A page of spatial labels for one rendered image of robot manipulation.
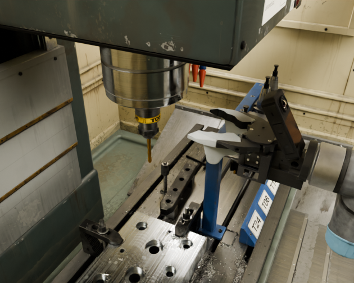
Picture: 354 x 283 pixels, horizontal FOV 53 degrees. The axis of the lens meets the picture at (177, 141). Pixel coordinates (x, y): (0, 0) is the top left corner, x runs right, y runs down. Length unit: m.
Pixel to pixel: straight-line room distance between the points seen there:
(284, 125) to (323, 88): 1.09
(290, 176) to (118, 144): 1.60
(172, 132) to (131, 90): 1.24
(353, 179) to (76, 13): 0.48
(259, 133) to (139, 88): 0.22
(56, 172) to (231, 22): 0.92
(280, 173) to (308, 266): 0.74
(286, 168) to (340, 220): 0.12
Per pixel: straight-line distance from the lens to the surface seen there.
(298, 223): 1.50
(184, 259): 0.97
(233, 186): 1.33
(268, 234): 1.18
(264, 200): 1.23
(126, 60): 0.59
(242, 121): 0.66
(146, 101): 0.61
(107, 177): 1.89
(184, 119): 1.87
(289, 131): 0.59
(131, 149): 2.09
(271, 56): 1.65
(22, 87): 1.04
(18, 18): 0.65
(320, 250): 1.43
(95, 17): 0.54
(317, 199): 1.63
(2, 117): 1.01
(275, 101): 0.56
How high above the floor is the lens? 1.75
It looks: 33 degrees down
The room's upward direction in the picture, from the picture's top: 1 degrees clockwise
